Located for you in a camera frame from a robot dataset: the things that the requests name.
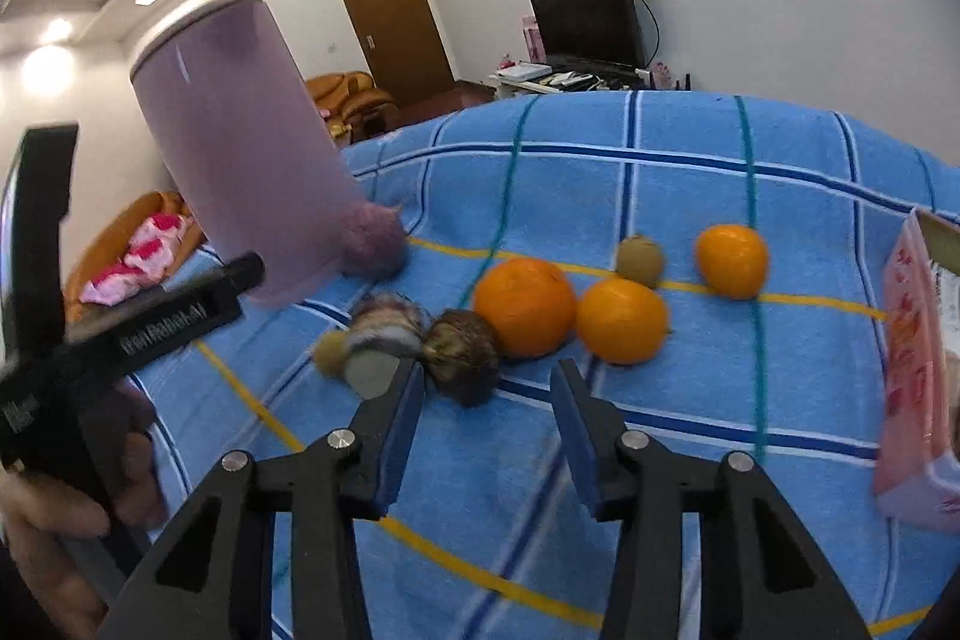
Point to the pink carton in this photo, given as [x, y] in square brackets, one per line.
[533, 40]

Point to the flat white box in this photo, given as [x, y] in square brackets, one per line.
[523, 71]

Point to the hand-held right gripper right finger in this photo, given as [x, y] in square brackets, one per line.
[576, 452]

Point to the white television stand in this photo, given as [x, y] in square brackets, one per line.
[585, 84]

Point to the blue plaid blanket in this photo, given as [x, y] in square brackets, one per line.
[675, 197]

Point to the brown wooden door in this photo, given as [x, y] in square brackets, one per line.
[390, 25]

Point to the purple tumbler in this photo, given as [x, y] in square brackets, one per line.
[240, 145]

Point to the brown leather armchair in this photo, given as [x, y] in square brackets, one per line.
[356, 96]

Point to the kiwi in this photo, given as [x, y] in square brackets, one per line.
[641, 261]

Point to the pink floral blanket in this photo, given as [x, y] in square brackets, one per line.
[142, 257]

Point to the dark brown round fruit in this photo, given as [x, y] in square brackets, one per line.
[461, 351]

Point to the brown leather sofa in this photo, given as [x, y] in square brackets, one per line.
[112, 227]

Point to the pink plastic box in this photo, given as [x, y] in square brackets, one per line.
[911, 385]

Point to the black television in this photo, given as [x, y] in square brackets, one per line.
[585, 18]

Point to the person's left hand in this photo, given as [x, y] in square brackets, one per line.
[45, 512]

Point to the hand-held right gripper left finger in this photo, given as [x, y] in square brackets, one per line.
[401, 452]

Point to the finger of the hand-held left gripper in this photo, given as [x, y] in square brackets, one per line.
[187, 310]
[41, 235]

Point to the large orange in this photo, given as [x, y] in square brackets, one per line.
[525, 306]

